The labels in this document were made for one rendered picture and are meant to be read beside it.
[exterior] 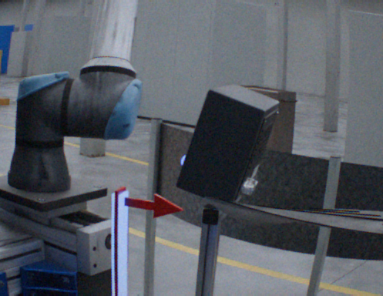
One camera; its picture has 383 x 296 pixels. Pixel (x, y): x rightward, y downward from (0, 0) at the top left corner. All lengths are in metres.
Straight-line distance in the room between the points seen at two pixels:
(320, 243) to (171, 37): 8.67
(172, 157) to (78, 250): 1.91
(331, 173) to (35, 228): 1.47
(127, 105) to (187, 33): 9.53
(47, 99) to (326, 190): 1.49
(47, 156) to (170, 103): 9.70
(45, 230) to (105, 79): 0.32
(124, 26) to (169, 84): 9.68
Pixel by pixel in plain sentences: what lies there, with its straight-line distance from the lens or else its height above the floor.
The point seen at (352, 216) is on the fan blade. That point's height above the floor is 1.19.
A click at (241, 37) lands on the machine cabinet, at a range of 10.97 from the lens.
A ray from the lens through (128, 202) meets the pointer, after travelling 0.63.
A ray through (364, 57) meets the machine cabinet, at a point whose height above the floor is 1.47.
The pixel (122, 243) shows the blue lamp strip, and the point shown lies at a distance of 0.65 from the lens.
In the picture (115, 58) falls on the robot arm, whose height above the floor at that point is 1.30.
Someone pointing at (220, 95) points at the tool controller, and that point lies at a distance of 1.18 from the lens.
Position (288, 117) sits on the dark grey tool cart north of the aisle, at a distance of 7.68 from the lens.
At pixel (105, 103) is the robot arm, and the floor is 1.22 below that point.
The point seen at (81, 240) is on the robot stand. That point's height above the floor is 0.97.
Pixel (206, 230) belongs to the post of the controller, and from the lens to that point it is 1.17.
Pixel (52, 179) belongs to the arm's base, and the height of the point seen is 1.06.
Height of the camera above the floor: 1.33
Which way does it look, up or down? 9 degrees down
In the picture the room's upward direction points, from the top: 4 degrees clockwise
